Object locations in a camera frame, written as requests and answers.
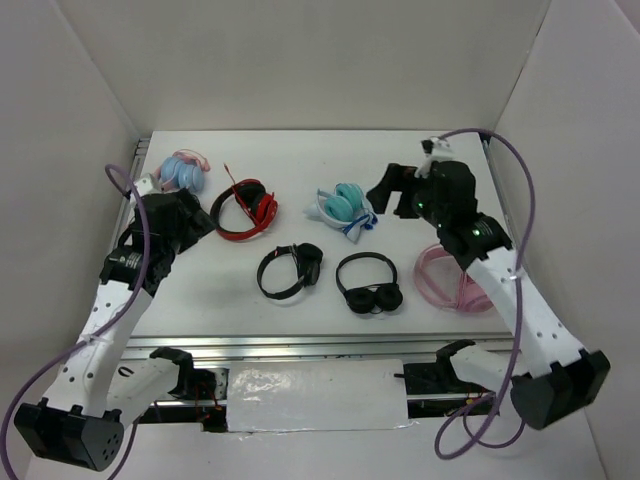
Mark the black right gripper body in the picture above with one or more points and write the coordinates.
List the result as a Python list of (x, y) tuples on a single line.
[(424, 206)]

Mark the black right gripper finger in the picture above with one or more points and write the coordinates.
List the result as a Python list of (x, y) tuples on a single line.
[(404, 208), (379, 195)]

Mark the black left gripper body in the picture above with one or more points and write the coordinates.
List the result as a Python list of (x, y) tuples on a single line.
[(194, 227)]

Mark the black taped headphones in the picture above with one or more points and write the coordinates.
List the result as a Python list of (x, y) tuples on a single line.
[(288, 270)]

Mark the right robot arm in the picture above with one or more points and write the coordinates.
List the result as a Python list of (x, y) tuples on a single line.
[(561, 376)]

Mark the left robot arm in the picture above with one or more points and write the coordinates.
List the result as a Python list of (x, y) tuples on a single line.
[(82, 416)]

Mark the blue and pink headphones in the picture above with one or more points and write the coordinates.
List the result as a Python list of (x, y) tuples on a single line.
[(184, 169)]

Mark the teal and white headphones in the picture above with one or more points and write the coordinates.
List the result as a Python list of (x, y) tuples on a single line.
[(346, 209)]

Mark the small black headphones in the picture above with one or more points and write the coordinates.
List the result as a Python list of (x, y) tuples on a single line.
[(383, 297)]

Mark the white foil cover plate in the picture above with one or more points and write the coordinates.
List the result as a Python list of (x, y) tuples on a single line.
[(327, 395)]

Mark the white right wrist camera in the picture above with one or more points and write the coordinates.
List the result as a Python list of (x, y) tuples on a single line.
[(435, 150)]

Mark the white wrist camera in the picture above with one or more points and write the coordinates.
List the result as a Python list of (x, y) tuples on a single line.
[(148, 184), (435, 150)]

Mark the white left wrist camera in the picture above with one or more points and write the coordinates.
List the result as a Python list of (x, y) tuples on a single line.
[(148, 184)]

